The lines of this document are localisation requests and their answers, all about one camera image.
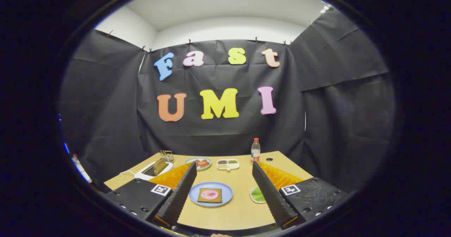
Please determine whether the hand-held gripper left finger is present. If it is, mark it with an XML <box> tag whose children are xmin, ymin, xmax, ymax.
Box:
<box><xmin>104</xmin><ymin>161</ymin><xmax>198</xmax><ymax>227</ymax></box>

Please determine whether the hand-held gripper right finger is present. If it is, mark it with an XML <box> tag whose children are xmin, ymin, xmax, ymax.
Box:
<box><xmin>252</xmin><ymin>161</ymin><xmax>348</xmax><ymax>230</ymax></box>

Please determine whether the green lettuce leaf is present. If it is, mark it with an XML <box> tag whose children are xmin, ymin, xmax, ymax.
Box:
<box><xmin>251</xmin><ymin>187</ymin><xmax>266</xmax><ymax>202</ymax></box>

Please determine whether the brown toasted bread slice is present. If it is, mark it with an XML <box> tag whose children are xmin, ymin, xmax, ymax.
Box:
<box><xmin>154</xmin><ymin>158</ymin><xmax>168</xmax><ymax>176</ymax></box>

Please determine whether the blue round plate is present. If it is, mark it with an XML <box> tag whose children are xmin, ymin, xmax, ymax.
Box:
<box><xmin>189</xmin><ymin>182</ymin><xmax>234</xmax><ymax>207</ymax></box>

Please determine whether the small white square plate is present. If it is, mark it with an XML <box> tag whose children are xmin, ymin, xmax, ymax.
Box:
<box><xmin>249</xmin><ymin>186</ymin><xmax>267</xmax><ymax>204</ymax></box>

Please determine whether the bread slice under ham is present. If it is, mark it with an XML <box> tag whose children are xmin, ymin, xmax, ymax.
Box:
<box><xmin>197</xmin><ymin>188</ymin><xmax>223</xmax><ymax>204</ymax></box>

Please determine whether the pale green plate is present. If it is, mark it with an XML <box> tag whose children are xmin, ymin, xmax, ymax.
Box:
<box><xmin>185</xmin><ymin>157</ymin><xmax>212</xmax><ymax>171</ymax></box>

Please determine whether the white toaster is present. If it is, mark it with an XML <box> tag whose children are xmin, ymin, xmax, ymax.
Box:
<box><xmin>135</xmin><ymin>161</ymin><xmax>174</xmax><ymax>181</ymax></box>

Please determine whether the clear plastic bottle red cap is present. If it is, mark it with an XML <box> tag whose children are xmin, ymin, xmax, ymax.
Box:
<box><xmin>251</xmin><ymin>138</ymin><xmax>261</xmax><ymax>163</ymax></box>

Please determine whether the white divided condiment dish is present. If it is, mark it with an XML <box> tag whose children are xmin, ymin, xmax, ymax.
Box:
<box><xmin>216</xmin><ymin>158</ymin><xmax>240</xmax><ymax>171</ymax></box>

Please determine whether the black backdrop cloth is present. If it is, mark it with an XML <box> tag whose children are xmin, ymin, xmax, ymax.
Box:
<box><xmin>60</xmin><ymin>8</ymin><xmax>395</xmax><ymax>195</ymax></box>

